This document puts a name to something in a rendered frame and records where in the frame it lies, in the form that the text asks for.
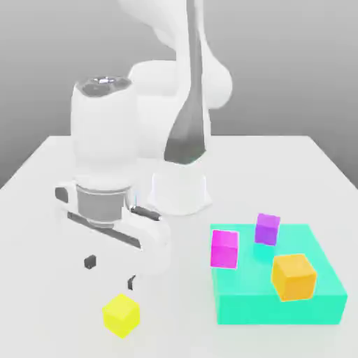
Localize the small orange cube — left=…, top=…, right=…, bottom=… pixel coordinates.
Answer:
left=271, top=253, right=317, bottom=303

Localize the small yellow cube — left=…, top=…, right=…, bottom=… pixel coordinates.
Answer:
left=101, top=292, right=141, bottom=340

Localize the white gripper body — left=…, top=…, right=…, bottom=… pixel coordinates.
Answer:
left=55, top=205, right=172, bottom=278

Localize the small purple cube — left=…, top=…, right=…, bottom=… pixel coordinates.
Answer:
left=254, top=213, right=281, bottom=248

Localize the small magenta cube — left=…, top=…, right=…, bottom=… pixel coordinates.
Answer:
left=210, top=229, right=240, bottom=270

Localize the large turquoise box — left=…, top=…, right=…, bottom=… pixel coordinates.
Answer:
left=209, top=222, right=349, bottom=326

